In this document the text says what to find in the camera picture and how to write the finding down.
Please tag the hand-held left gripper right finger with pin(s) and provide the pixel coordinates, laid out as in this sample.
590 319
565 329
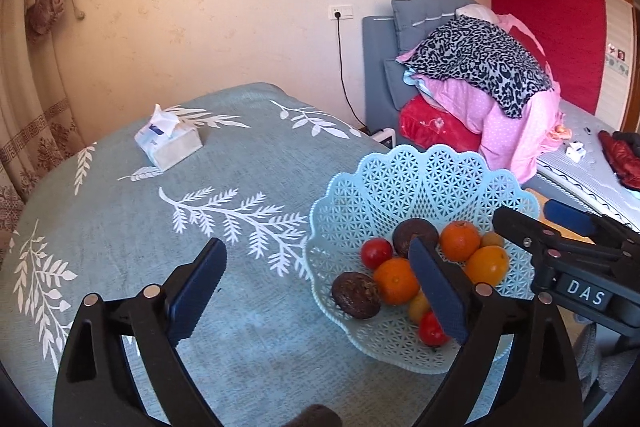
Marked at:
440 292

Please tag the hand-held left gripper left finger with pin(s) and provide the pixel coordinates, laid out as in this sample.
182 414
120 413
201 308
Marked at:
197 289

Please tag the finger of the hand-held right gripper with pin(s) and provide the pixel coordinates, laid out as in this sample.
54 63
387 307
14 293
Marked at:
567 217
520 224

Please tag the olive-brown kiwi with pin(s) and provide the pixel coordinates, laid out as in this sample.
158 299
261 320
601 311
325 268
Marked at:
418 306

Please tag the small yellow-green kiwi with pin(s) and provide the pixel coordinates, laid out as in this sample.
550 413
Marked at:
492 239

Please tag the red tomato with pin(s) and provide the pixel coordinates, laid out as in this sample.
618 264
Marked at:
431 331
376 253

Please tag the deep orange tangerine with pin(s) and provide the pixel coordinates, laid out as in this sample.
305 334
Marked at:
459 241
396 280

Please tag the large yellow-orange orange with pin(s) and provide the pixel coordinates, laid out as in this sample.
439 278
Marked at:
487 264

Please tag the dark purple passion fruit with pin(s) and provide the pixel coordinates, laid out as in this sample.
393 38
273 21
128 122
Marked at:
415 236
356 295

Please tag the light blue plastic fruit basket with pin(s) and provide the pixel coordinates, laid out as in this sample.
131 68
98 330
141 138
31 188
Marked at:
390 192

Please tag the grey quilted mattress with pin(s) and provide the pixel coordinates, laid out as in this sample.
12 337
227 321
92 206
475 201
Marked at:
585 172

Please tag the small white box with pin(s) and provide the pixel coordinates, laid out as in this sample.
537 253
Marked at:
575 151

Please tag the grey cloth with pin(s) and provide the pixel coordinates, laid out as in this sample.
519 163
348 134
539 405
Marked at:
607 362

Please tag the dark red jacket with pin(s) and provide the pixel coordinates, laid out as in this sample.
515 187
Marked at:
622 157

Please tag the pink dotted blanket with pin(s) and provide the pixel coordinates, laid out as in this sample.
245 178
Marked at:
495 122

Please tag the red embroidered pillow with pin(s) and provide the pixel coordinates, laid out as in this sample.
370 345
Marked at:
435 127

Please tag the blue white tissue pack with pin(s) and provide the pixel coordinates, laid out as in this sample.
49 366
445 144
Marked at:
167 142

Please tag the white floor appliance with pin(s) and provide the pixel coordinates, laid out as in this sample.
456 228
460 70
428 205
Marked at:
385 138

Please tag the leopard print cloth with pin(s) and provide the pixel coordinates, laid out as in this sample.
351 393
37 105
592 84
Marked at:
485 57

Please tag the dark brown round object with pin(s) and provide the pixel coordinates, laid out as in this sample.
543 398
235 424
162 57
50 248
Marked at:
316 417

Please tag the grey padded headboard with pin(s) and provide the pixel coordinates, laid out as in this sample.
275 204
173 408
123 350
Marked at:
381 72

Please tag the grey cushion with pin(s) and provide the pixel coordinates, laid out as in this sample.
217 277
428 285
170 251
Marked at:
425 14

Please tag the beige patterned curtain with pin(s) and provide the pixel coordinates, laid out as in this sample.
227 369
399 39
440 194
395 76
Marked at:
35 117

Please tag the red wall panel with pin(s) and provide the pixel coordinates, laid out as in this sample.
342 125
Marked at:
547 32

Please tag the white wall socket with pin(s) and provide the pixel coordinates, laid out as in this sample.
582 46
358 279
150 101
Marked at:
341 12

